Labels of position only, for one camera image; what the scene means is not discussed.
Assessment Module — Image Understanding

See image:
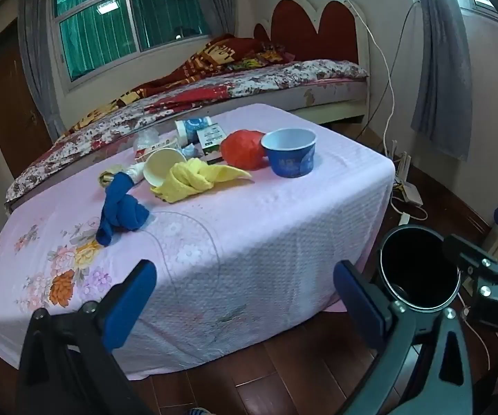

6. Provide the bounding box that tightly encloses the black trash bin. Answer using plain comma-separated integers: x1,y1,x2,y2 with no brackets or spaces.
374,225,463,312

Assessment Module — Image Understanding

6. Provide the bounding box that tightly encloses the pink floral tablecloth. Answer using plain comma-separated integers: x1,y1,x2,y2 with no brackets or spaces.
0,104,396,381

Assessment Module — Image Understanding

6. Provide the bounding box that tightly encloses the clear plastic wrapper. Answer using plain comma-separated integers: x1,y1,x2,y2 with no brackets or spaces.
134,136,185,160

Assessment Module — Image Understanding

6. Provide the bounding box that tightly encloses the paper cup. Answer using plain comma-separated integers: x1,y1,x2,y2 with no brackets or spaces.
143,148,188,186

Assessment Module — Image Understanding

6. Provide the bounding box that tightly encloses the bed with floral sheet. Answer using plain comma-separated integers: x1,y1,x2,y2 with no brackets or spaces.
4,58,371,214

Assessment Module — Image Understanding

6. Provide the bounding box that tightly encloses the thin white cable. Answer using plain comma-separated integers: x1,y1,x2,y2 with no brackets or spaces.
385,1,420,152

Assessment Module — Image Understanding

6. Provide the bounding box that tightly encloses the cream cloth with rubber bands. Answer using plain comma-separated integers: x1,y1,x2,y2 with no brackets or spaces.
99,162,150,188

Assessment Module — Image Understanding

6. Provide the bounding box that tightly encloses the red and white headboard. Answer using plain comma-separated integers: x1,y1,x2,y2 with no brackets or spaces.
253,0,371,79

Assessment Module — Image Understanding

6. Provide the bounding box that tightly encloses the blue paper bowl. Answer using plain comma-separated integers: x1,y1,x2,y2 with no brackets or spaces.
260,128,317,178

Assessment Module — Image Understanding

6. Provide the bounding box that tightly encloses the yellow cloth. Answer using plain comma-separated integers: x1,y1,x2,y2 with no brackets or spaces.
149,158,253,204

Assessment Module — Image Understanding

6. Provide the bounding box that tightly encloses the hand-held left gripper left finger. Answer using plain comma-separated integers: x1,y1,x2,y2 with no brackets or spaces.
16,259,158,415

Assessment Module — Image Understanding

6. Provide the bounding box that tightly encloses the green and white box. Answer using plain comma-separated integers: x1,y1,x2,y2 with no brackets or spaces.
196,124,228,166

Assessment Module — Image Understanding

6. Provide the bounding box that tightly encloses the white bottle with blue label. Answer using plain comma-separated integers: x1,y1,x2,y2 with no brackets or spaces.
175,117,215,144

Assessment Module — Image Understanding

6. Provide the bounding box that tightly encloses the red plastic bag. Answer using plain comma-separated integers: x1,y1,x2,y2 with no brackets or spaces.
220,130,268,170

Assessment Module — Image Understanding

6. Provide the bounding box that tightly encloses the white floor cable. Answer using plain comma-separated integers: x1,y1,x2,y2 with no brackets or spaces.
389,182,429,225

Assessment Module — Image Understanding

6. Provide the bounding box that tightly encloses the white router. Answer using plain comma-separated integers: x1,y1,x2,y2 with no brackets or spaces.
389,140,425,208

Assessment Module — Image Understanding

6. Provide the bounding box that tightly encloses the red patterned blanket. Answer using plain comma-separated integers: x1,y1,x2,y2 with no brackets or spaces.
63,35,295,135

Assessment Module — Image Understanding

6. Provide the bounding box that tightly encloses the grey curtain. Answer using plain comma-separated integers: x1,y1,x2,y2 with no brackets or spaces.
405,0,485,158
18,0,66,141
184,0,238,37

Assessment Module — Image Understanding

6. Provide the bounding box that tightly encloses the brown wooden door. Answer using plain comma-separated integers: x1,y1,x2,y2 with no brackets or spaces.
0,19,55,178

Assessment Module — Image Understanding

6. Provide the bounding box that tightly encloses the clear plastic bag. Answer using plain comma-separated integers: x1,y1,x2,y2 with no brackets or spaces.
133,129,163,152

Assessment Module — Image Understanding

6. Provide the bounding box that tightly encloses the blue cloth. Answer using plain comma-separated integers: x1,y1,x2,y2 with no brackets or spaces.
95,172,150,247

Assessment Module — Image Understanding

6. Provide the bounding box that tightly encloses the large window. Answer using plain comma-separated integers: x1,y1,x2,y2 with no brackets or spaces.
50,0,213,83

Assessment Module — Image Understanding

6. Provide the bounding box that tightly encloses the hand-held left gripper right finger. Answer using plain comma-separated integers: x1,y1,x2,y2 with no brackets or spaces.
333,260,481,415

